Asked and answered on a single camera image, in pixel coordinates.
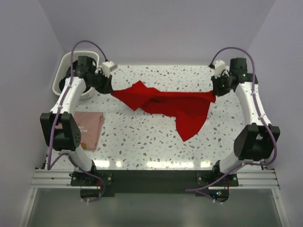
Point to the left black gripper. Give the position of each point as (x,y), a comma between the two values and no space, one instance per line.
(106,88)

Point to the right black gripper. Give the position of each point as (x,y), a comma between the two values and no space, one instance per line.
(217,91)

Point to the red t shirt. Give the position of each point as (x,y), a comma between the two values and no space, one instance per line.
(190,109)

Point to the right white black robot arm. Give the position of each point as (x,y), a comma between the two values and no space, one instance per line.
(231,164)

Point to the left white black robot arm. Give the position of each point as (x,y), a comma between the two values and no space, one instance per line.
(67,103)

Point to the black garment in basket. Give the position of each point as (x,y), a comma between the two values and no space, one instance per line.
(87,64)

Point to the folded pink t shirt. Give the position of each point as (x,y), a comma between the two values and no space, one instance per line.
(81,129)

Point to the white plastic laundry basket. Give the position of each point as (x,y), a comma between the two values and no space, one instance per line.
(64,71)

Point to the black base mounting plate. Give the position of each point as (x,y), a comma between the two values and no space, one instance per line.
(108,183)

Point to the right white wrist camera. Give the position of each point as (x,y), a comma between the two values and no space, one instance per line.
(218,66)

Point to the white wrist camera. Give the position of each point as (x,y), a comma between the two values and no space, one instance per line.
(108,67)
(218,66)

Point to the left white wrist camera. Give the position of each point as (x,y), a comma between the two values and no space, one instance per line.
(108,67)

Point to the aluminium front rail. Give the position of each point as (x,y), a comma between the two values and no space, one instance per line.
(247,179)

